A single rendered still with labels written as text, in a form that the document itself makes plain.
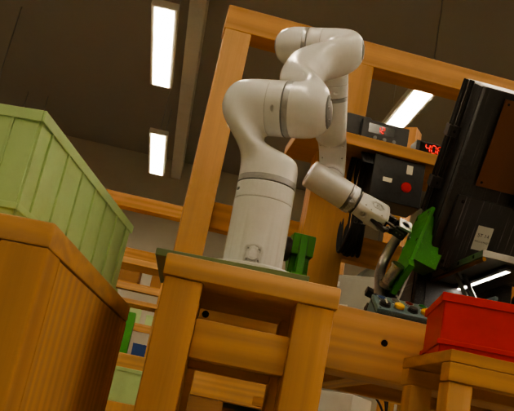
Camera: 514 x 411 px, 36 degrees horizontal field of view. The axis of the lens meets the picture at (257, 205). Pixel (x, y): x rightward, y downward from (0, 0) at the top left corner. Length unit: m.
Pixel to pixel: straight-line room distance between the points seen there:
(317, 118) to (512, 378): 0.63
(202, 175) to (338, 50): 0.76
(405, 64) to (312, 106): 1.23
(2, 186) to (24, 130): 0.09
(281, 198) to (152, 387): 0.45
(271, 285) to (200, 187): 1.11
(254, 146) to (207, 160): 0.93
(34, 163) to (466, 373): 0.88
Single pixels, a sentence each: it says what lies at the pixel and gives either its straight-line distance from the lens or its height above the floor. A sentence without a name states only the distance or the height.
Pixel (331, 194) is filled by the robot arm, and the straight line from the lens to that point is 2.24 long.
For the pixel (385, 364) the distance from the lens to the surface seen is 1.86.
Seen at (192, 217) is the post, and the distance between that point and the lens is 2.44.
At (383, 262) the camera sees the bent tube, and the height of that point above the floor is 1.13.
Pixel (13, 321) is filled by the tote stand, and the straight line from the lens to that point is 1.09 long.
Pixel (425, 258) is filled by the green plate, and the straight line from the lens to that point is 2.20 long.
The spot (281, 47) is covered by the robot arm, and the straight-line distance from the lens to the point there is 2.00.
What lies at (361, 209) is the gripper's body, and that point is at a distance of 2.24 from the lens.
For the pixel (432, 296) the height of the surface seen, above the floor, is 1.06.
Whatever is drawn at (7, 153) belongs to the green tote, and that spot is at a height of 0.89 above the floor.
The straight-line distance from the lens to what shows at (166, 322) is 1.39.
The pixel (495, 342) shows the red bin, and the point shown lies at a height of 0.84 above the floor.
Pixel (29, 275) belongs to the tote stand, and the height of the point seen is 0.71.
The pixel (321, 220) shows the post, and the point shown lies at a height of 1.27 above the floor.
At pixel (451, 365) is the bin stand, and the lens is 1.55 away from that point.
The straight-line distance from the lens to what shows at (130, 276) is 9.16.
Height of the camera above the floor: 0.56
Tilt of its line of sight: 17 degrees up
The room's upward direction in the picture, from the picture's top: 12 degrees clockwise
